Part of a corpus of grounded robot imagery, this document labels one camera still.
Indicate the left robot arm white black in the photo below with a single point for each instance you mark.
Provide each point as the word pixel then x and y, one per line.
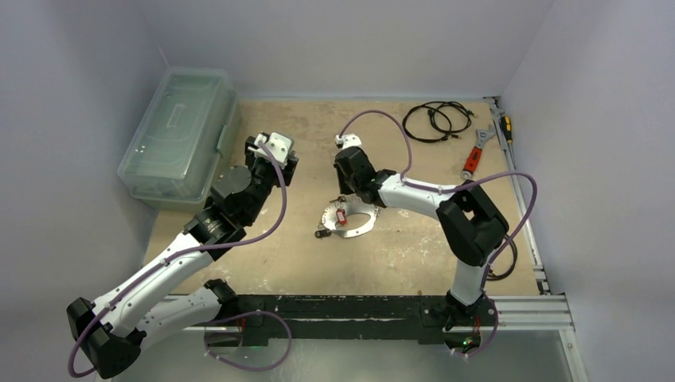
pixel 113 329

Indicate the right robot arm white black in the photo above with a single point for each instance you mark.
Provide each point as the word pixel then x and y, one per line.
pixel 471 223

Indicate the black tagged key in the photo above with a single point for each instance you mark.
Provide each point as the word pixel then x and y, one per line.
pixel 323 233

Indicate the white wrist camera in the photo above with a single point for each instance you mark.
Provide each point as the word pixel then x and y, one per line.
pixel 345 141
pixel 273 147

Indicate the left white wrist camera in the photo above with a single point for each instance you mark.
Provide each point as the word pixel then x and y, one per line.
pixel 273 147

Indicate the red handled adjustable wrench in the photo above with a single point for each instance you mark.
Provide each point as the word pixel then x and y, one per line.
pixel 473 159

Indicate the yellow black screwdriver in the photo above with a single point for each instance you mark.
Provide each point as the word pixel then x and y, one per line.
pixel 506 129

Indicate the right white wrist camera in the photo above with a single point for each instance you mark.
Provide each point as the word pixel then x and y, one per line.
pixel 345 141

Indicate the red tagged key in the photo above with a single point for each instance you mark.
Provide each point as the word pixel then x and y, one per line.
pixel 341 217

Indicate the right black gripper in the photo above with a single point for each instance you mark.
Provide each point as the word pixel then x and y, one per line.
pixel 343 164

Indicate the aluminium frame rail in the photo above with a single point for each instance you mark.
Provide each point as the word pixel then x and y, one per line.
pixel 521 313

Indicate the clear plastic storage box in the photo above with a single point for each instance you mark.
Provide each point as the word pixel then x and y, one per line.
pixel 184 140

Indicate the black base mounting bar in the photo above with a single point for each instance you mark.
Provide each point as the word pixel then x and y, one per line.
pixel 351 317

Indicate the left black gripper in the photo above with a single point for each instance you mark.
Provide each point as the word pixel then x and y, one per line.
pixel 253 159

